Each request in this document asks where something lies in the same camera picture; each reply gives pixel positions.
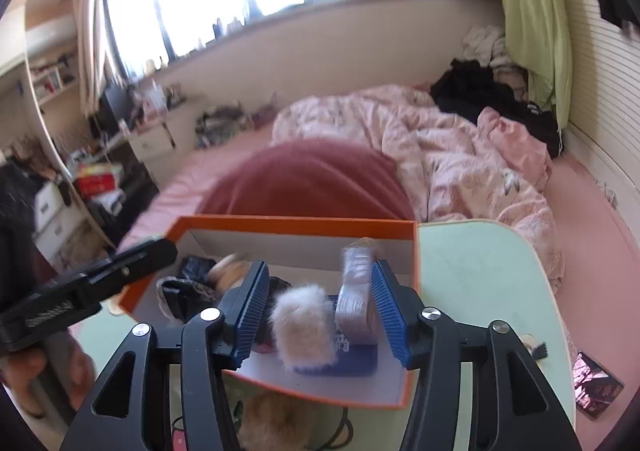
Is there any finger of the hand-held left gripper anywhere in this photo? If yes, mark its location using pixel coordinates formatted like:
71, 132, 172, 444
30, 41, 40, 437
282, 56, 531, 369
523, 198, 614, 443
94, 238, 179, 301

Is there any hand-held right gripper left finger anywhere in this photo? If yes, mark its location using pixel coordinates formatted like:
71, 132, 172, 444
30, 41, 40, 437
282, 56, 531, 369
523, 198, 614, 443
60, 259, 272, 451

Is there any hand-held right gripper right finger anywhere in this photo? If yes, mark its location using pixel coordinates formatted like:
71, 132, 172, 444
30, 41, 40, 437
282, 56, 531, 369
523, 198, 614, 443
371, 260, 583, 451

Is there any grey tape roll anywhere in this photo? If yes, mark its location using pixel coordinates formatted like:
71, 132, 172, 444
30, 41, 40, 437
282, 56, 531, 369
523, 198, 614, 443
336, 237, 381, 346

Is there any white fur pompom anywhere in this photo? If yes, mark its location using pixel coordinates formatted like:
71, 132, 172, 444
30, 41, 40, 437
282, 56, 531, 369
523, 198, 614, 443
271, 285, 335, 373

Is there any black patterned cloth bag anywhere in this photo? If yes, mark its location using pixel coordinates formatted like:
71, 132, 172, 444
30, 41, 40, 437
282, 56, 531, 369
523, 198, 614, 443
155, 255, 222, 324

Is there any orange cardboard box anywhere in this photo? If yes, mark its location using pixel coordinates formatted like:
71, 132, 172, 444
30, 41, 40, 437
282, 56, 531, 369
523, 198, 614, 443
116, 215, 418, 411

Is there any tan fur pompom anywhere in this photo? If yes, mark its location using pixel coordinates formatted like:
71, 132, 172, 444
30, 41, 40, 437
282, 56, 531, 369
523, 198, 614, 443
239, 391, 347, 451

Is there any person's left hand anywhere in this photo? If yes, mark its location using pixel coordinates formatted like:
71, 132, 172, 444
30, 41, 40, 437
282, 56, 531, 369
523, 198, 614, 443
1, 335, 98, 419

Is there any red box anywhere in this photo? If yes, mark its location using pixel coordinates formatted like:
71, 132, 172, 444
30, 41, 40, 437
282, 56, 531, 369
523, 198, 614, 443
75, 163, 124, 200

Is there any white drawer unit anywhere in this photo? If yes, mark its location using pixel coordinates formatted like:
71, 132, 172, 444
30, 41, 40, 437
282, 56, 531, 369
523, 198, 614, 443
31, 180, 92, 258

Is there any white nightstand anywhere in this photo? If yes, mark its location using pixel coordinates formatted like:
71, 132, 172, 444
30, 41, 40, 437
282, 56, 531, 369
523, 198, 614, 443
127, 123, 177, 162

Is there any small black clip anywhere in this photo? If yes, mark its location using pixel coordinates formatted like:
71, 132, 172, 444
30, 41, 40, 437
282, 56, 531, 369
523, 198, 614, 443
524, 337, 549, 363

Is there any black monitor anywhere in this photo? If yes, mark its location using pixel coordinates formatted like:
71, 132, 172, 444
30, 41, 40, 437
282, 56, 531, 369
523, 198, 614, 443
96, 83, 137, 132

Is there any patterned cloth pile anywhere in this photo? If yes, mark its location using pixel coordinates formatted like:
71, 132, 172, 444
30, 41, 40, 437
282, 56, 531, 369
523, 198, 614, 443
195, 103, 275, 148

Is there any pink floral quilt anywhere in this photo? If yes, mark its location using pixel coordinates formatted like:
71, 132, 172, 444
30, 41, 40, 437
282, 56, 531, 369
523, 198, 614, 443
272, 85, 566, 284

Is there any small dark purple packet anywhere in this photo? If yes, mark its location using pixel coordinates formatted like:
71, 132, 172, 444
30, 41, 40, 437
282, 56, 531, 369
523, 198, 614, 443
571, 351, 625, 421

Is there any beige curtain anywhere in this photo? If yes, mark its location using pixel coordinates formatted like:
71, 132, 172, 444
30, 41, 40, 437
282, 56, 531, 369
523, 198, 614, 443
74, 0, 122, 118

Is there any pink bed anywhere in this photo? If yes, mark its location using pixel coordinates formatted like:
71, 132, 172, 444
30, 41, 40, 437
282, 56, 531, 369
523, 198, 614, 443
117, 128, 640, 432

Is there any black clothes pile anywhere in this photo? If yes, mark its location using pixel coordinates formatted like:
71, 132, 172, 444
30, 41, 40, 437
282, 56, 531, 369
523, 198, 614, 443
430, 58, 562, 158

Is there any white clothes pile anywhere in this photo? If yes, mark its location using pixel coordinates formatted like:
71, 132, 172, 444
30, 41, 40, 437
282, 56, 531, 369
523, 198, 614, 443
460, 25, 527, 78

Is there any green curtain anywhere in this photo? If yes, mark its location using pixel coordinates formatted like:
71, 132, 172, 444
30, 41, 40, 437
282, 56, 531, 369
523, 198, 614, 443
487, 0, 574, 126

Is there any wall bookshelf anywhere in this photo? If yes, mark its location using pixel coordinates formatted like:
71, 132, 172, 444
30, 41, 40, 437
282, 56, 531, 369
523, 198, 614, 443
25, 55, 79, 104

